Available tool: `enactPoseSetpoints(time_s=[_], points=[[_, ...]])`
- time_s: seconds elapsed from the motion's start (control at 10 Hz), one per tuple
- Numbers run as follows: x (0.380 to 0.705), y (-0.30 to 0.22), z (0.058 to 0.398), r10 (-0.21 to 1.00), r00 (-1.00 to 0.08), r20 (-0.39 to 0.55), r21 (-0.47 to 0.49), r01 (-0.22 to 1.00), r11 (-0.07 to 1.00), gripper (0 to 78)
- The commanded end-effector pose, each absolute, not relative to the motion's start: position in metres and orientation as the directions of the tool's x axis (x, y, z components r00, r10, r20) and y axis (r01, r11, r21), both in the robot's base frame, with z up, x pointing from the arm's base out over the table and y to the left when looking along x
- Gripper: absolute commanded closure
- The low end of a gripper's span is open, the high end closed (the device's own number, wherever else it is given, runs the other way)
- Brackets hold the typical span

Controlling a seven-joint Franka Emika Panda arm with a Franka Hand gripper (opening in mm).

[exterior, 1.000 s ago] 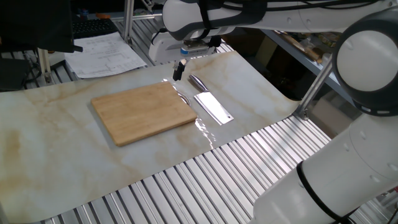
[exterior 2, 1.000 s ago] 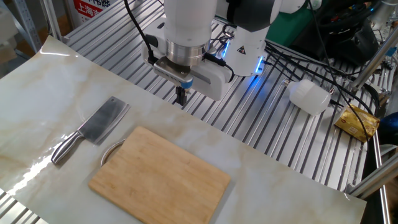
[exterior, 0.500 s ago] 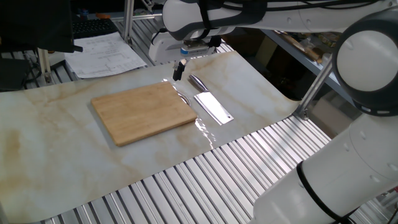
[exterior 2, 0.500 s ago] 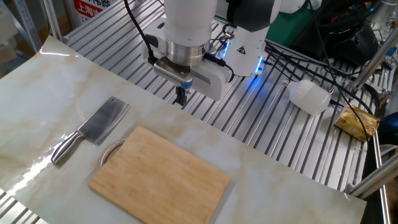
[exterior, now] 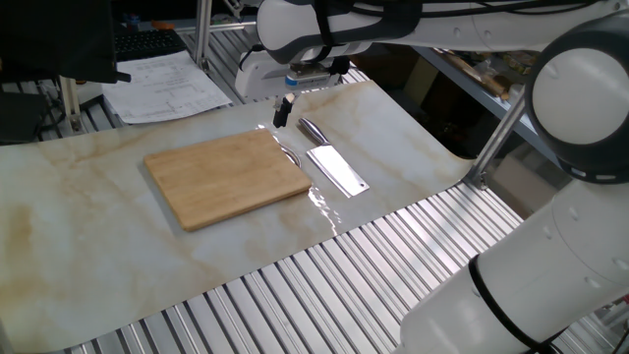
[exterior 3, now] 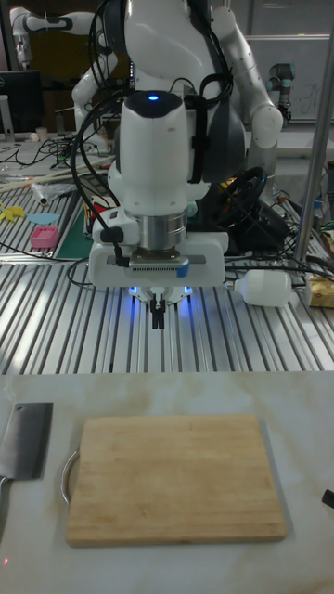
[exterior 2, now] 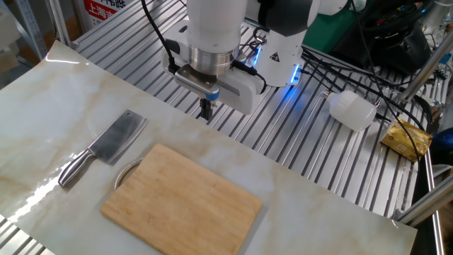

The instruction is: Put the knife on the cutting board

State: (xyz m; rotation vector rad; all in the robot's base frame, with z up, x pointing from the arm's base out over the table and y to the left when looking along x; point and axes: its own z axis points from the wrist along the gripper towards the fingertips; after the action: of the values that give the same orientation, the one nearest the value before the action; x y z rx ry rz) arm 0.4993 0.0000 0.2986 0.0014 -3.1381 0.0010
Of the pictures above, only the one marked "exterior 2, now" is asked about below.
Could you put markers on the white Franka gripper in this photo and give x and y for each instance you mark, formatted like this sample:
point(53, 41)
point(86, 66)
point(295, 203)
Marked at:
point(240, 95)

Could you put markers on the steel cleaver knife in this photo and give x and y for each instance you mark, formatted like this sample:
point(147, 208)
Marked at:
point(113, 138)

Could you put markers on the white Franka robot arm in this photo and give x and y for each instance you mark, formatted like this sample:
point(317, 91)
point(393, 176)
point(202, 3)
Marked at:
point(216, 21)

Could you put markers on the wooden cutting board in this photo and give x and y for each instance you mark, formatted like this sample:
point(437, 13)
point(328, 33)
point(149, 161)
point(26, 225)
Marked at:
point(184, 202)

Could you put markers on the white LED bulb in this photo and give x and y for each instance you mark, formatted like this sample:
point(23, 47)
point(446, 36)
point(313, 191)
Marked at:
point(352, 110)

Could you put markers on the green box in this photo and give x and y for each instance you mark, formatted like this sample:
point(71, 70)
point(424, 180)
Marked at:
point(329, 30)

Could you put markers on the red and white sign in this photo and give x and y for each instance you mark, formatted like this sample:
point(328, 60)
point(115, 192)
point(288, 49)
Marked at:
point(97, 10)

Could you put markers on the marble pattern table mat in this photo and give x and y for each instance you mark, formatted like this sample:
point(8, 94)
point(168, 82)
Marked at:
point(53, 106)

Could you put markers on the grey perforated shelf upright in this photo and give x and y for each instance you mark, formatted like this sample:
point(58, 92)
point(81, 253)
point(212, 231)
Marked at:
point(30, 25)

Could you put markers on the black bag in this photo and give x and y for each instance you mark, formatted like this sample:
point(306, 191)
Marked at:
point(393, 39)

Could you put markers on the gold foil packet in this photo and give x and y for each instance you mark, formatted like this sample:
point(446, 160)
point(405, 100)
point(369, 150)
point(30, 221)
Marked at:
point(405, 140)

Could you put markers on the dark blue round object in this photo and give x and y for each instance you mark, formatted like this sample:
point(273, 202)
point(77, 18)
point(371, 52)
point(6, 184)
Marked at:
point(444, 145)

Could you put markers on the aluminium profile beam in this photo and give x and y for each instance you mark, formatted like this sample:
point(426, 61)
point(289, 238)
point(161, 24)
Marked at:
point(428, 203)

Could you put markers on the silver gripper-mounted camera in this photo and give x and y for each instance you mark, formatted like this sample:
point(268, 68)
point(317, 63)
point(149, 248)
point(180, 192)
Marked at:
point(193, 83)

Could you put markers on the slanted aluminium profile post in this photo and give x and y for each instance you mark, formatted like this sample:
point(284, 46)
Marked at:
point(424, 69)

